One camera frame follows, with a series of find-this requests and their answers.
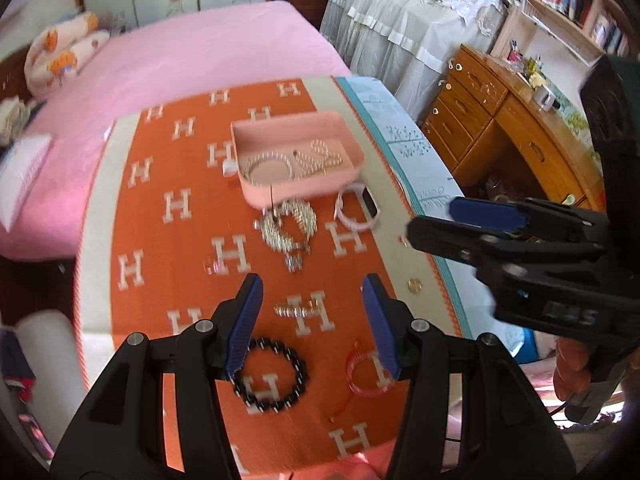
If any red string bracelet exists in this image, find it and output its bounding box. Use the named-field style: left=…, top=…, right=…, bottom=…
left=326, top=341, right=402, bottom=424

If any black bead bracelet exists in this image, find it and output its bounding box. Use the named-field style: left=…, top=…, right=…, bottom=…
left=230, top=336, right=310, bottom=415

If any silver rhinestone wing necklace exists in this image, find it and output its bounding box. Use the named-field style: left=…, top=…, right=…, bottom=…
left=254, top=198, right=319, bottom=256

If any white pearl bracelet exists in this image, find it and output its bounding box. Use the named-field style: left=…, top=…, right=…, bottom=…
left=241, top=152, right=296, bottom=187

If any white pearl necklace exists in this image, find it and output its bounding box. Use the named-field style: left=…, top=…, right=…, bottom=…
left=292, top=138, right=346, bottom=179

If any pink jewelry tray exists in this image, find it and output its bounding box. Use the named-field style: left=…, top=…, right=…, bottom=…
left=231, top=110, right=366, bottom=209

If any right hand orange glove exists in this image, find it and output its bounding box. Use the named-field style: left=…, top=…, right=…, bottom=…
left=552, top=336, right=640, bottom=430

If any gold coin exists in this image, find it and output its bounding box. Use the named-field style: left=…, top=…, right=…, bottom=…
left=407, top=278, right=422, bottom=295

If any orange H pattern blanket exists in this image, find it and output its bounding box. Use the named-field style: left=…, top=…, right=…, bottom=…
left=76, top=78, right=463, bottom=477

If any wooden desk with drawers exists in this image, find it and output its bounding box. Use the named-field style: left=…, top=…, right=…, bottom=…
left=421, top=46, right=605, bottom=212

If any white tree pattern tablecloth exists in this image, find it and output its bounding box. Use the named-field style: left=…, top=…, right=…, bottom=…
left=336, top=76, right=525, bottom=356

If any wooden bookshelf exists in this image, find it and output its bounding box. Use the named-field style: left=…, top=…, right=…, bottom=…
left=491, top=0, right=639, bottom=67

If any white pillow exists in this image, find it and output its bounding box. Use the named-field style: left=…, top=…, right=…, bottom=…
left=1, top=133, right=53, bottom=232

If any white lace furniture cover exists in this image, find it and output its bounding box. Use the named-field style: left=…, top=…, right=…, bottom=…
left=320, top=0, right=523, bottom=119

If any pink bed sheet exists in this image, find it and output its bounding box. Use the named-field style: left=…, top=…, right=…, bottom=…
left=1, top=1, right=350, bottom=261

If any folded clothes pile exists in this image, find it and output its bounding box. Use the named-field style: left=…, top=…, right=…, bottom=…
left=0, top=96, right=32, bottom=148

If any dark wooden headboard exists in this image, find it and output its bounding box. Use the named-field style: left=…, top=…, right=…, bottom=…
left=0, top=46, right=32, bottom=102

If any bear print rolled quilt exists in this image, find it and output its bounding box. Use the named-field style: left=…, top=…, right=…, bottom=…
left=24, top=12, right=111, bottom=98

